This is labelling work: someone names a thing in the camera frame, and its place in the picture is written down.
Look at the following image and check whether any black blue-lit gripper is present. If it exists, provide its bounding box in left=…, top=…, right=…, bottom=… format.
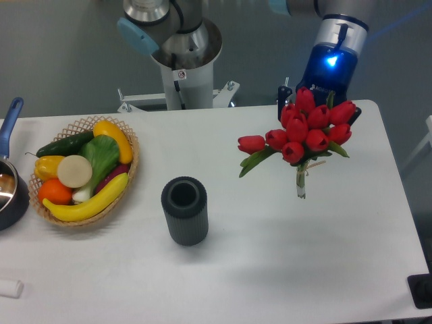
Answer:
left=277, top=45, right=362, bottom=126

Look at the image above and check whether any red tulip bouquet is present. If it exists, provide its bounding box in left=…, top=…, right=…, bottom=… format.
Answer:
left=238, top=87, right=357, bottom=199

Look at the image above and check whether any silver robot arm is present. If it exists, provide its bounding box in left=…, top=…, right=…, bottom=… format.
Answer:
left=117, top=1, right=375, bottom=110

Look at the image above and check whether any dark grey ribbed vase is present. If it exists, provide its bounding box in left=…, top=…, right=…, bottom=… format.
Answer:
left=161, top=176, right=209, bottom=246

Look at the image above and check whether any purple eggplant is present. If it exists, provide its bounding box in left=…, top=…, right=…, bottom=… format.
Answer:
left=94, top=164, right=130, bottom=194

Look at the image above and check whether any black device at edge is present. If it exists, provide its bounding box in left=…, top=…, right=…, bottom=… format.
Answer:
left=407, top=273, right=431, bottom=309

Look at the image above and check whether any yellow squash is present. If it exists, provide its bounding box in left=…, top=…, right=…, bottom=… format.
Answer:
left=93, top=119, right=133, bottom=164

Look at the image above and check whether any green lettuce cabbage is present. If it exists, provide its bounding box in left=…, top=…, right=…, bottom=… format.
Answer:
left=72, top=135, right=119, bottom=204

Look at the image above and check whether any beige round onion slice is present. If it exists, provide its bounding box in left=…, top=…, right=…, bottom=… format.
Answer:
left=57, top=155, right=92, bottom=188

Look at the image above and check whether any green cucumber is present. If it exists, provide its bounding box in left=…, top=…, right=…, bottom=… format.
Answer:
left=26, top=132, right=94, bottom=158

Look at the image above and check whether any yellow banana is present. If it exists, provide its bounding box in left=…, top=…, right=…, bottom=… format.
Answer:
left=43, top=173, right=129, bottom=222

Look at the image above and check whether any yellow bell pepper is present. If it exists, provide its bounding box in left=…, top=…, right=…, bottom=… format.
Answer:
left=34, top=155, right=65, bottom=182

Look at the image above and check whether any orange fruit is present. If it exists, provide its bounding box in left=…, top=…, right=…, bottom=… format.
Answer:
left=38, top=179, right=72, bottom=205

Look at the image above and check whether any white small roll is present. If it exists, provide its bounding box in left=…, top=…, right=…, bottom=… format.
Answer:
left=0, top=278, right=24, bottom=299

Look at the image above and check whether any white frame at right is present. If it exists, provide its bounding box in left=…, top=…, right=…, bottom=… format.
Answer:
left=400, top=116, right=431, bottom=178

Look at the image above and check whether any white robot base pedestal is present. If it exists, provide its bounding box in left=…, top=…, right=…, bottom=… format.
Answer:
left=117, top=18, right=240, bottom=110

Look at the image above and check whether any dark saucepan blue handle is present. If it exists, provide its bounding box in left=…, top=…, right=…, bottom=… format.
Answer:
left=0, top=97, right=30, bottom=231

